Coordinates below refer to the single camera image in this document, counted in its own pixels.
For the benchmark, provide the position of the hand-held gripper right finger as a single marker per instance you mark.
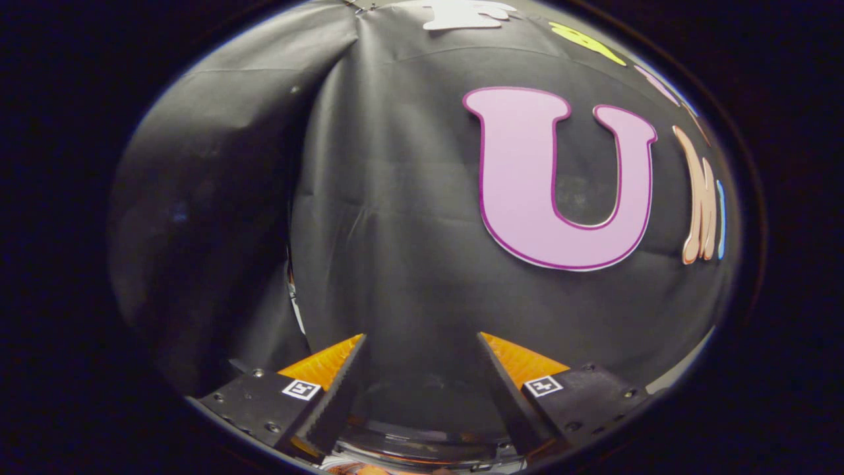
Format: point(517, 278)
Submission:
point(506, 396)

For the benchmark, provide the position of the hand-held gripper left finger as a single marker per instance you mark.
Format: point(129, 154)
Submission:
point(339, 396)

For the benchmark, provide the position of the grey washing machine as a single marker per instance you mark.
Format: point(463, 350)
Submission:
point(349, 460)

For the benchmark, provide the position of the black backdrop cloth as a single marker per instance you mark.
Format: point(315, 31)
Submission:
point(395, 198)

